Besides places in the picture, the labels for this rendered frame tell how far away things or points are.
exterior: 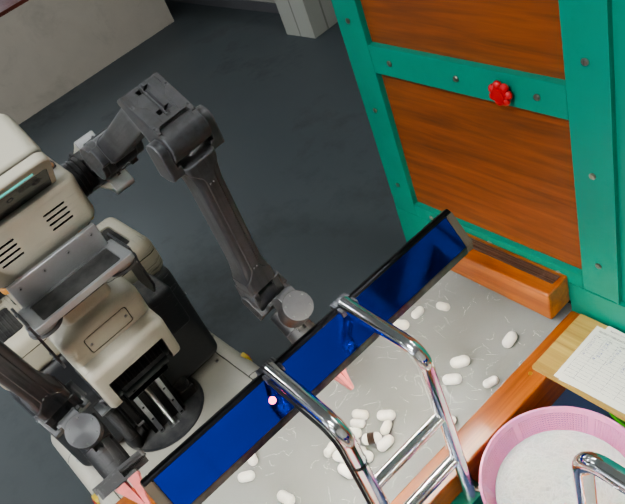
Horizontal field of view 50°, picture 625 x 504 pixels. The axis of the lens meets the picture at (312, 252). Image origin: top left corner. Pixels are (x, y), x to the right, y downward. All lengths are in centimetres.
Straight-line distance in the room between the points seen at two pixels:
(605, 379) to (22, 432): 228
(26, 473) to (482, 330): 192
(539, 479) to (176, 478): 60
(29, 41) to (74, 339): 412
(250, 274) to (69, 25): 458
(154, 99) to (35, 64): 454
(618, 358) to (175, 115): 85
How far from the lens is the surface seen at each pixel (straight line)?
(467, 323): 143
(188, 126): 105
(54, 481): 272
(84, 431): 120
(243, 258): 120
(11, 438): 299
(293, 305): 120
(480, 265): 137
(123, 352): 166
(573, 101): 106
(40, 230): 150
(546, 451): 126
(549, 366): 130
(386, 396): 136
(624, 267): 124
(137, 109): 106
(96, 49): 577
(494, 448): 124
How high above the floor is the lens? 182
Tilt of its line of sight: 39 degrees down
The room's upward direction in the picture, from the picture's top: 24 degrees counter-clockwise
